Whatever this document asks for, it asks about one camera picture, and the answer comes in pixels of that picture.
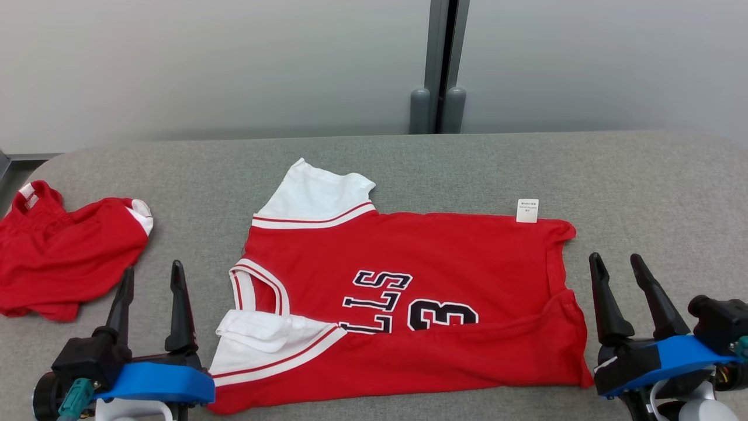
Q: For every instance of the grey partition post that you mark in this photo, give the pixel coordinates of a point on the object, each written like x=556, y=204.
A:
x=435, y=47

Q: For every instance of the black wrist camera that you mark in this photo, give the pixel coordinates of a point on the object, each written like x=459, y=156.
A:
x=721, y=321
x=87, y=359

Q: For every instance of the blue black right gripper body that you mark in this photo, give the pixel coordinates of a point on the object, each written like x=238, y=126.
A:
x=678, y=356

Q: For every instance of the red white basketball shorts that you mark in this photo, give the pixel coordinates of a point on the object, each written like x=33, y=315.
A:
x=58, y=257

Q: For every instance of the grey wall base strip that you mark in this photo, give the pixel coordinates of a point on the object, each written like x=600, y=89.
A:
x=35, y=156

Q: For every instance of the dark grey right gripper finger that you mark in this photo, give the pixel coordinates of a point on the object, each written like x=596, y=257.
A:
x=608, y=310
x=660, y=310

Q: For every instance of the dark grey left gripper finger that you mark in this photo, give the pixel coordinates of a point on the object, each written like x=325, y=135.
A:
x=180, y=316
x=121, y=310

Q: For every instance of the grey rounded post foot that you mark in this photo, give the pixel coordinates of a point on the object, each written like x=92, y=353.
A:
x=420, y=111
x=454, y=111

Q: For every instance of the red white basketball jersey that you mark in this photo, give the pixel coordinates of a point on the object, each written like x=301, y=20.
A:
x=409, y=245

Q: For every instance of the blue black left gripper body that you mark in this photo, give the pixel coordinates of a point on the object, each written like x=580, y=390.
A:
x=163, y=383

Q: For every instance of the teal camera connector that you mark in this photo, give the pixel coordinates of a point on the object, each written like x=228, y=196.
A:
x=75, y=400
x=742, y=348

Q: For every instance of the teal left camera connector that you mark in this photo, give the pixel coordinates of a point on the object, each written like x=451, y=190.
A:
x=75, y=400

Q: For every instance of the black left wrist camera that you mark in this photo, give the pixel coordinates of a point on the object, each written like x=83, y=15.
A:
x=87, y=359

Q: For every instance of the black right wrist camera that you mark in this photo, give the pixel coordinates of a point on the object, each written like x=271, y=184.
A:
x=721, y=321

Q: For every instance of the teal right camera connector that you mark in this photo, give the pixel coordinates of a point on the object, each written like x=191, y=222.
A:
x=742, y=348

